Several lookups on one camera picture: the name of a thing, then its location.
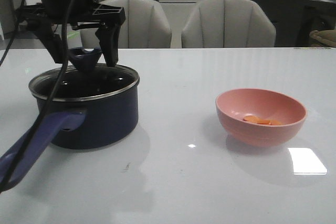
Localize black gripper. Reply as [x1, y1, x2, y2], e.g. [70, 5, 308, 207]
[16, 0, 125, 67]

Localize glass lid with blue knob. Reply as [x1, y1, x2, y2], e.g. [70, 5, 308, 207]
[28, 47, 140, 103]

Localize orange ham slices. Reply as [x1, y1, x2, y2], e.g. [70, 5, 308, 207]
[243, 115, 282, 125]

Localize pink bowl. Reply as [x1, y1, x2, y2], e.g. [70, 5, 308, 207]
[215, 88, 307, 147]

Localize left beige upholstered chair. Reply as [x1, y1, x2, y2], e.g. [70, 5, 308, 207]
[80, 0, 173, 49]

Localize beige upholstered chair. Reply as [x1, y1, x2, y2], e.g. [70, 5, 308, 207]
[181, 0, 276, 48]
[80, 0, 173, 49]

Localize dark blue saucepan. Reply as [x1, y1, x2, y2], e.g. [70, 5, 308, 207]
[0, 64, 140, 193]

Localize right beige upholstered chair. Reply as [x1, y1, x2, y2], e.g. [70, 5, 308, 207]
[181, 0, 276, 48]

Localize dark kitchen counter cabinet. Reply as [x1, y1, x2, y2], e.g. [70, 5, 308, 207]
[252, 0, 335, 47]

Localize tan cushion at right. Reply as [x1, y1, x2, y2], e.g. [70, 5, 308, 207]
[309, 29, 336, 48]

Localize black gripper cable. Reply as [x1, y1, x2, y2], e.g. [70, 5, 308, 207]
[0, 0, 86, 195]

